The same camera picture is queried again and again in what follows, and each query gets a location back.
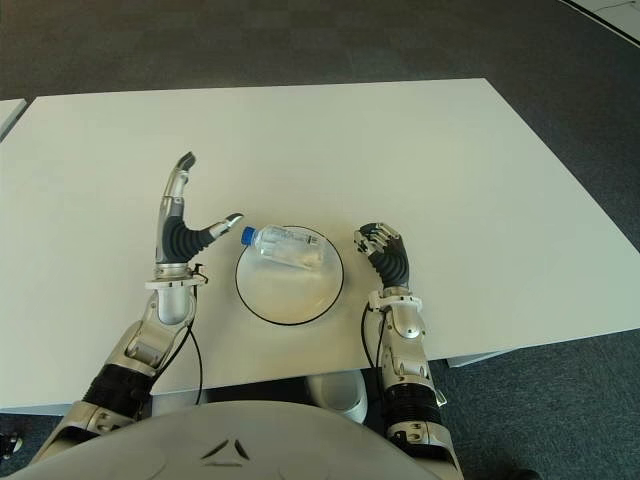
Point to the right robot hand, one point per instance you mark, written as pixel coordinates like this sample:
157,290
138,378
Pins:
392,260

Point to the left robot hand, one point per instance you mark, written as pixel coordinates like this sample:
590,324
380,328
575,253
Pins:
175,240

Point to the clear water bottle blue cap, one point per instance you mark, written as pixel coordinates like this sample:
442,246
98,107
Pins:
290,247

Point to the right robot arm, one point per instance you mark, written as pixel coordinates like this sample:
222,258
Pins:
407,325

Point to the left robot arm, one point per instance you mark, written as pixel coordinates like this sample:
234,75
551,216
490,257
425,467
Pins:
150,340

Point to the white plate black rim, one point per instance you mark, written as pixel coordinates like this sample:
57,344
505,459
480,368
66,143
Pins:
285,295

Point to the grey robot torso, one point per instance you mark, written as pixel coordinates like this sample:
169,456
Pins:
200,440

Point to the neighbouring white table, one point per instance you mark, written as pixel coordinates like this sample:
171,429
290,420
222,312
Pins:
9,115

